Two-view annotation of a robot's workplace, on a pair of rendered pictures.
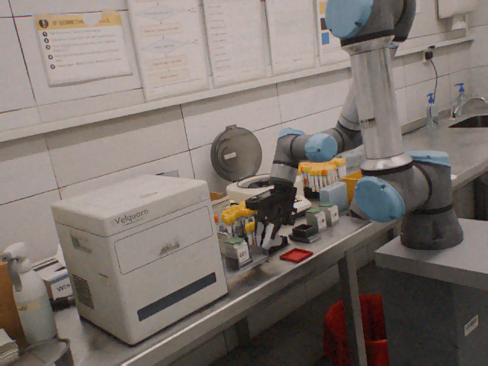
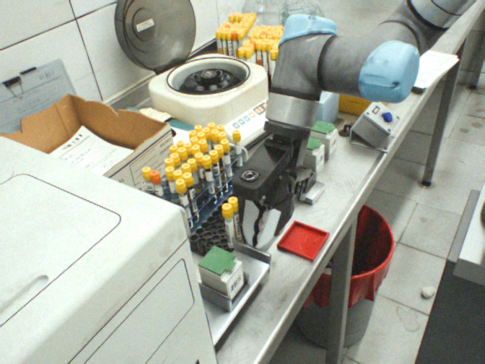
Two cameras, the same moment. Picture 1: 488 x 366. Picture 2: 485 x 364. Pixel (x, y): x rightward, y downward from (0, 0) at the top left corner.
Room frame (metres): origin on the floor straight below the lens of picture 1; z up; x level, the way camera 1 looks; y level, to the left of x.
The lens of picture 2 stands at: (0.87, 0.10, 1.43)
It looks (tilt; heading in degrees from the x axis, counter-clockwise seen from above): 39 degrees down; 346
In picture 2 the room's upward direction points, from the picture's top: 6 degrees counter-clockwise
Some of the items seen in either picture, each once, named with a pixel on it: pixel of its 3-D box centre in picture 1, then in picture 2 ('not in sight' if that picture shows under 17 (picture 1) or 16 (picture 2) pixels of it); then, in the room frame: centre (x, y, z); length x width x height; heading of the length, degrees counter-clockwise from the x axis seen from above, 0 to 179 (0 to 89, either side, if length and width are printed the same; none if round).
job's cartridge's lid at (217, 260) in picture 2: (235, 241); (219, 261); (1.26, 0.05, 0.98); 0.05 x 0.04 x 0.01; 41
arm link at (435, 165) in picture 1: (423, 177); not in sight; (1.22, -0.44, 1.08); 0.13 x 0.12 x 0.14; 125
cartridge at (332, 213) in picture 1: (329, 213); (322, 140); (1.57, -0.25, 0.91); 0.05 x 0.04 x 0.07; 41
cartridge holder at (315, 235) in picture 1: (304, 232); (298, 183); (1.48, -0.15, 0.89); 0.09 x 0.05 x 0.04; 39
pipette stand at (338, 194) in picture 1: (334, 200); (322, 111); (1.66, -0.29, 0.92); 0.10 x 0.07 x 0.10; 132
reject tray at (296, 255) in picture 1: (296, 255); (303, 240); (1.35, -0.11, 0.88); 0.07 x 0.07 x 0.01; 41
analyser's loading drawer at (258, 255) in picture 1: (232, 264); (215, 300); (1.25, 0.07, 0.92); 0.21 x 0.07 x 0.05; 131
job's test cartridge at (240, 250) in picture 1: (237, 252); (221, 276); (1.26, 0.05, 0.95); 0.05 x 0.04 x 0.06; 41
